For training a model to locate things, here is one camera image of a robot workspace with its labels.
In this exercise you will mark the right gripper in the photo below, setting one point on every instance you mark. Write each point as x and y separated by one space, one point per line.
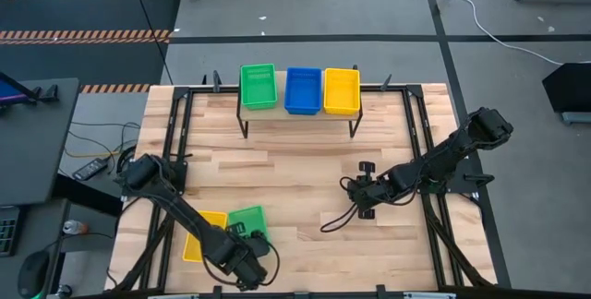
369 190

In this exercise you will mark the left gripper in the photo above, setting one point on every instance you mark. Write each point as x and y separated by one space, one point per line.
242 262

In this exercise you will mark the green plastic basket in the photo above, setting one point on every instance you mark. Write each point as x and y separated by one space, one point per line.
258 93
251 218

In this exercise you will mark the yellow plastic basket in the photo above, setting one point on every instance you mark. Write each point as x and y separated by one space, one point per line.
191 250
341 89

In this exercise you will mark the blue plastic basket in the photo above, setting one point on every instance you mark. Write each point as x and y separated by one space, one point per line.
303 89

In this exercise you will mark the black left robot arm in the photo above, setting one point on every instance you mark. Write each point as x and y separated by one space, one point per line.
175 206

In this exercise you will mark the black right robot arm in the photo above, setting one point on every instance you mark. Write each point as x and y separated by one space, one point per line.
443 156

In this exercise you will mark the wooden shelf black legs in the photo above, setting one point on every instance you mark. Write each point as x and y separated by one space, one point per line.
272 114

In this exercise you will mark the black power adapter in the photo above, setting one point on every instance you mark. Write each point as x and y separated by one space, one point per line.
90 169

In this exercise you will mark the black flat box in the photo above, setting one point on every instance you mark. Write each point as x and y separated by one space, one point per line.
570 89

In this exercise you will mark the black computer mouse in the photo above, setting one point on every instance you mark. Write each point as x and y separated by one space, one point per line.
33 273

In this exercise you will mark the black side desk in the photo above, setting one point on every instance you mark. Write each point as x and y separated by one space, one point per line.
32 151

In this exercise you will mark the black keyboard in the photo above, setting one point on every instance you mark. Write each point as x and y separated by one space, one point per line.
8 232

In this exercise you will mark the black mat hazard stripes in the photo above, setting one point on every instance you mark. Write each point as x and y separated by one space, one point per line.
69 63

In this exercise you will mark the tablet with blue screen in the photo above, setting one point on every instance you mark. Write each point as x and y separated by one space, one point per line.
7 93

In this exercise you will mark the black frame clamp lever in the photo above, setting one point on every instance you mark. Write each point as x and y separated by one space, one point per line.
216 81
385 83

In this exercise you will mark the black metal rig frame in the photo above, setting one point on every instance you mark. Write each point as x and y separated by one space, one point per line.
181 91

